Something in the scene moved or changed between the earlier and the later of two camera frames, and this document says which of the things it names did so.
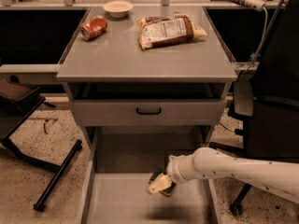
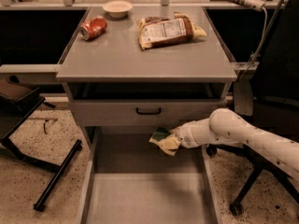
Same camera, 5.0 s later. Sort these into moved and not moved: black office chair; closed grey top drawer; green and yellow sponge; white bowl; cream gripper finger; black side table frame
Moved: green and yellow sponge; cream gripper finger
Not moved: white bowl; black office chair; black side table frame; closed grey top drawer
